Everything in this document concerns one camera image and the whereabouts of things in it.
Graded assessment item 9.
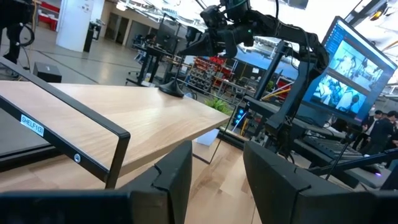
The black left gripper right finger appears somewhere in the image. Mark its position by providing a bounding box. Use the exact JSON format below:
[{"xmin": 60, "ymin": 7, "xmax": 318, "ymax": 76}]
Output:
[{"xmin": 243, "ymin": 141, "xmax": 398, "ymax": 224}]

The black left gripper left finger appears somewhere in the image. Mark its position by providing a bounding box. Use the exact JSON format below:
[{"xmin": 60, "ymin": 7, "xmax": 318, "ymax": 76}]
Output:
[{"xmin": 0, "ymin": 139, "xmax": 193, "ymax": 224}]

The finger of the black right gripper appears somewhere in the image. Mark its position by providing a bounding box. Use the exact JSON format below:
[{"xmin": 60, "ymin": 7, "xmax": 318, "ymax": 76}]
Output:
[{"xmin": 177, "ymin": 32, "xmax": 219, "ymax": 58}]

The red storage bin rack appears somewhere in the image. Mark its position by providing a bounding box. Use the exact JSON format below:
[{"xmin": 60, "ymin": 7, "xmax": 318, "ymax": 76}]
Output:
[{"xmin": 188, "ymin": 55, "xmax": 236, "ymax": 94}]

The black standing desk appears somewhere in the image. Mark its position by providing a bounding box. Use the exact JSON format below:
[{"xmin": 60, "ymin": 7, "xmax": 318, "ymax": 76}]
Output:
[{"xmin": 126, "ymin": 18, "xmax": 187, "ymax": 88}]

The tall black narrow-cup candlestick holder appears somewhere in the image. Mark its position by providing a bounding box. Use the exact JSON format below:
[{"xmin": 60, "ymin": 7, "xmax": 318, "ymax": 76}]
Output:
[{"xmin": 158, "ymin": 26, "xmax": 203, "ymax": 99}]

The green plant white pot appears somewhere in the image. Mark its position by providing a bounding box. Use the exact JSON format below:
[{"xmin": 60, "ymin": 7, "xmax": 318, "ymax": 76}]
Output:
[{"xmin": 195, "ymin": 95, "xmax": 233, "ymax": 147}]

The black computer tower blue light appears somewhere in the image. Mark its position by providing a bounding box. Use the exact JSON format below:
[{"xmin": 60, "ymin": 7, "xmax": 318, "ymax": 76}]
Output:
[{"xmin": 231, "ymin": 105, "xmax": 250, "ymax": 130}]

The person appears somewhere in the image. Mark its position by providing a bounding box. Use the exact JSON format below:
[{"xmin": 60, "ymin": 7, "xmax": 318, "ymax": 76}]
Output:
[
  {"xmin": 353, "ymin": 109, "xmax": 386, "ymax": 150},
  {"xmin": 369, "ymin": 110, "xmax": 398, "ymax": 156}
]

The grey laptop computer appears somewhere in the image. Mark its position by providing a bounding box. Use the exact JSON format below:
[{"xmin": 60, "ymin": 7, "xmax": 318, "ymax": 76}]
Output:
[{"xmin": 298, "ymin": 15, "xmax": 398, "ymax": 162}]

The black box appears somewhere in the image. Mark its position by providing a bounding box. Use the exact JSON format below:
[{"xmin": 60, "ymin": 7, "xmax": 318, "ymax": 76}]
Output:
[{"xmin": 32, "ymin": 61, "xmax": 63, "ymax": 83}]

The black equipment stand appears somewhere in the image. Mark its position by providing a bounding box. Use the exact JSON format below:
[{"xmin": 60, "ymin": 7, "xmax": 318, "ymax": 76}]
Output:
[{"xmin": 0, "ymin": 0, "xmax": 35, "ymax": 65}]

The wooden shelf black metal frame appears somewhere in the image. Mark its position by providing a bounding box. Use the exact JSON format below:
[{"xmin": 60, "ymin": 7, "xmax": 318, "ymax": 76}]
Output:
[{"xmin": 0, "ymin": 57, "xmax": 248, "ymax": 190}]

